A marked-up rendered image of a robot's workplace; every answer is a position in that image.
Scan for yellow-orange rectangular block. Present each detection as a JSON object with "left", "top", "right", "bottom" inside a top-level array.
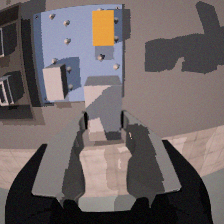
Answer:
[{"left": 92, "top": 10, "right": 114, "bottom": 46}]

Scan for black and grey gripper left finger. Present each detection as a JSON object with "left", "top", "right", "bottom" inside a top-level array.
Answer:
[{"left": 5, "top": 111, "right": 88, "bottom": 224}]

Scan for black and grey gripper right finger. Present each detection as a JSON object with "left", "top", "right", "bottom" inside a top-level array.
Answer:
[{"left": 121, "top": 110, "right": 213, "bottom": 224}]

